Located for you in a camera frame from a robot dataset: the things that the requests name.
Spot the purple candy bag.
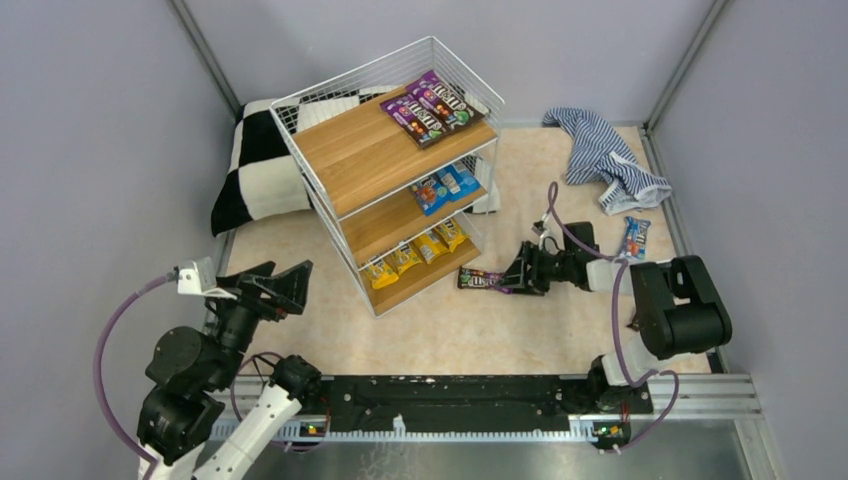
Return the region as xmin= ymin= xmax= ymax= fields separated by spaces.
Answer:
xmin=380 ymin=94 xmax=447 ymax=150
xmin=405 ymin=70 xmax=484 ymax=133
xmin=457 ymin=267 xmax=512 ymax=294

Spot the yellow candy bag back up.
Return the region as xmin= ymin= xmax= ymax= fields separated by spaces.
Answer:
xmin=363 ymin=258 xmax=400 ymax=290

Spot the yellow candy bag up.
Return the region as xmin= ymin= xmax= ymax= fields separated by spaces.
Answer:
xmin=363 ymin=258 xmax=400 ymax=290
xmin=387 ymin=243 xmax=423 ymax=276

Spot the blue candy bag floor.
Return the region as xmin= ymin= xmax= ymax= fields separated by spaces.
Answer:
xmin=410 ymin=174 xmax=450 ymax=216

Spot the yellow candy bag front up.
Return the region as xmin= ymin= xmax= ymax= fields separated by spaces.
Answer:
xmin=387 ymin=243 xmax=423 ymax=276

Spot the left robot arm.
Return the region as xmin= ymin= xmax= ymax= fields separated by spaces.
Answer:
xmin=137 ymin=258 xmax=322 ymax=479

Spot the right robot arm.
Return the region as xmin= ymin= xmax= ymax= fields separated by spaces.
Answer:
xmin=496 ymin=222 xmax=732 ymax=414

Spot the yellow candy bag right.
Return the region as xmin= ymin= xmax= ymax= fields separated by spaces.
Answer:
xmin=434 ymin=218 xmax=469 ymax=253

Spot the yellow candy bag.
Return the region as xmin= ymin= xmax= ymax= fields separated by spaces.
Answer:
xmin=413 ymin=230 xmax=450 ymax=265
xmin=434 ymin=218 xmax=469 ymax=253

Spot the blue candy bag upright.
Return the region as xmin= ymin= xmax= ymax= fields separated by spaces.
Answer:
xmin=618 ymin=216 xmax=652 ymax=261

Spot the blue candy bag on shelf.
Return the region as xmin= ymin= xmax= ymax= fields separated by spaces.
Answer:
xmin=436 ymin=162 xmax=481 ymax=201

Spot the purple candy bag front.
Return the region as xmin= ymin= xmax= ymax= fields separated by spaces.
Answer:
xmin=380 ymin=94 xmax=447 ymax=150

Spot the black white checkered pillow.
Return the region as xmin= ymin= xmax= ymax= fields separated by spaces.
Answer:
xmin=210 ymin=85 xmax=403 ymax=238

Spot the blue striped cloth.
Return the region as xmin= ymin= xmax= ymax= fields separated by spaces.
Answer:
xmin=543 ymin=107 xmax=672 ymax=215

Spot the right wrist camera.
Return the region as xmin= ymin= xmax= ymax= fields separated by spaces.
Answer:
xmin=531 ymin=220 xmax=551 ymax=246

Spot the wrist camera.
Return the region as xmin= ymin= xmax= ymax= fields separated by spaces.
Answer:
xmin=531 ymin=220 xmax=551 ymax=246
xmin=176 ymin=257 xmax=236 ymax=300

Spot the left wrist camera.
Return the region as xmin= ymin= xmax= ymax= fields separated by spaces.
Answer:
xmin=176 ymin=257 xmax=236 ymax=300

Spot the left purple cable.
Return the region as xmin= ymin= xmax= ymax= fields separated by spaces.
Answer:
xmin=92 ymin=272 xmax=180 ymax=480

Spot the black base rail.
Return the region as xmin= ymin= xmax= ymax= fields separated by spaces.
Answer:
xmin=198 ymin=372 xmax=757 ymax=458

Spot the white wire shelf rack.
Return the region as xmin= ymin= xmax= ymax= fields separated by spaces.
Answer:
xmin=270 ymin=36 xmax=505 ymax=317

